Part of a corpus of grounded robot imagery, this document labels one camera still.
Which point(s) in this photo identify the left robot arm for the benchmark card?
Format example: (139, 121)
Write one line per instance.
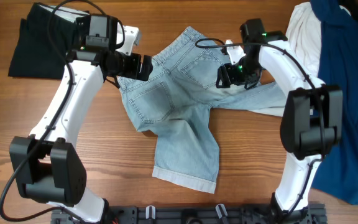
(47, 168)

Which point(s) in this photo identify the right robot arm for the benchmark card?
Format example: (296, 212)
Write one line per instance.
(311, 121)

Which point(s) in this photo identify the white shirt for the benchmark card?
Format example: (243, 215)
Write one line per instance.
(304, 36)

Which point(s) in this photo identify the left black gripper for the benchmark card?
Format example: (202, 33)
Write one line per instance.
(133, 71)

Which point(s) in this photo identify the folded black trousers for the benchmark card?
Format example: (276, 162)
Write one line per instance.
(34, 56)

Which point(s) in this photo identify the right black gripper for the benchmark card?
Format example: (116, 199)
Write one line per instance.
(230, 74)

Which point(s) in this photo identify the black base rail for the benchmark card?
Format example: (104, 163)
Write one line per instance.
(251, 213)

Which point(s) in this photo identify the dark blue shirt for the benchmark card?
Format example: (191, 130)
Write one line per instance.
(338, 173)

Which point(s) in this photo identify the light blue denim shorts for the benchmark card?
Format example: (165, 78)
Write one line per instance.
(175, 104)

